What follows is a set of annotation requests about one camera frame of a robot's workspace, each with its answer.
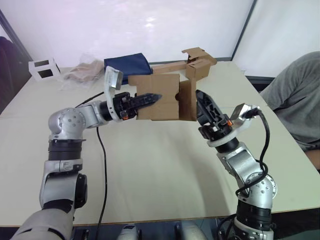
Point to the dark blue cloth bag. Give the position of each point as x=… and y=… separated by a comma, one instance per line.
x=130, y=65

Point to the grey rounded housing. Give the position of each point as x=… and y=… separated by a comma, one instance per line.
x=128, y=232
x=190, y=231

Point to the clear plastic bag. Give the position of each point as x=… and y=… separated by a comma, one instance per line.
x=82, y=71

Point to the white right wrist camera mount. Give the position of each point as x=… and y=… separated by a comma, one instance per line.
x=240, y=125

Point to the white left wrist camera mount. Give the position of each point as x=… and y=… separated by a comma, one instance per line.
x=110, y=77

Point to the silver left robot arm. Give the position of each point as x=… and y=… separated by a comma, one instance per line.
x=67, y=122

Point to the dark metal frame post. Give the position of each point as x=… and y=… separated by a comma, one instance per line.
x=243, y=27

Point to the dark maroon chair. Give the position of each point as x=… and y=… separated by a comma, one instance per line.
x=6, y=65

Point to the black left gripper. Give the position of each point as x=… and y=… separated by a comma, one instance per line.
x=123, y=105

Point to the open folded cardboard box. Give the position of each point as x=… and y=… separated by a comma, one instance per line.
x=197, y=70

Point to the small brown cardboard box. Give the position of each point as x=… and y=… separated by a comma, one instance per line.
x=160, y=85

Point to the flat cardboard strip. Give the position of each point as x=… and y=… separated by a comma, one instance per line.
x=170, y=67

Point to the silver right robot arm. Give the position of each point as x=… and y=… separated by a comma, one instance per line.
x=260, y=190

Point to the person in grey shirt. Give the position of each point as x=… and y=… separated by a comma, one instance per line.
x=295, y=100

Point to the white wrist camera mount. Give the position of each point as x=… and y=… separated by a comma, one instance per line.
x=110, y=77
x=240, y=125

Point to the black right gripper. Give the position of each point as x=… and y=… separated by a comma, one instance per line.
x=217, y=130

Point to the white box with dark windows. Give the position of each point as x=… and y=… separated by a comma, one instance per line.
x=33, y=72

